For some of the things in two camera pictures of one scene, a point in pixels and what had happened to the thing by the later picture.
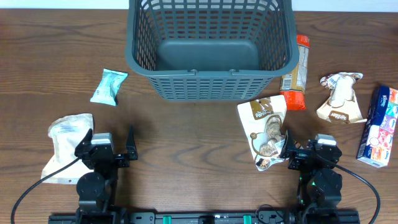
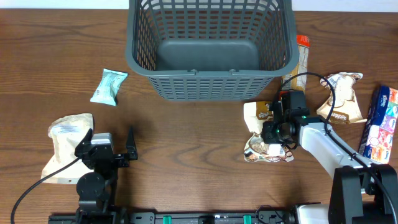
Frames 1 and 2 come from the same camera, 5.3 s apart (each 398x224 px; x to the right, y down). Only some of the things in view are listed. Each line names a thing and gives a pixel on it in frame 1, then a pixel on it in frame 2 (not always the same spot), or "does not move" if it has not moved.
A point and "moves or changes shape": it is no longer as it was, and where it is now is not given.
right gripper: (306, 158) -> (268, 132)
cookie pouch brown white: (263, 122) moves or changes shape
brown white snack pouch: (341, 106) does not move
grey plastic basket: (211, 50) does not move
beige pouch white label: (67, 132) does not move
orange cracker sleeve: (293, 86) moves or changes shape
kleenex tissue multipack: (378, 137) does not move
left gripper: (123, 161) does not move
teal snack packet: (107, 92) does not move
